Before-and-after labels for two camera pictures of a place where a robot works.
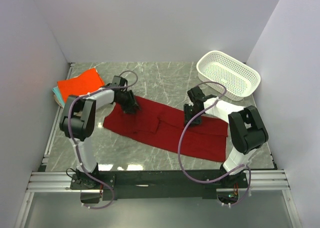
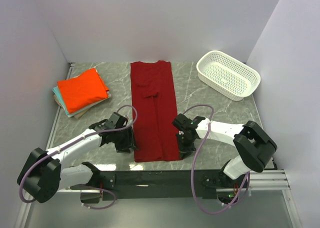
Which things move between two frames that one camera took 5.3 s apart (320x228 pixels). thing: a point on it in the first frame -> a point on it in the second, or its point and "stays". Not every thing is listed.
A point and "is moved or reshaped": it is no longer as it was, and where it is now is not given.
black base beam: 158,185 stays
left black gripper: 132,103 -> 129,142
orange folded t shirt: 81,84 stays
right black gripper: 187,108 -> 184,151
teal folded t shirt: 56,90 stays
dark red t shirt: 160,129 is moved or reshaped
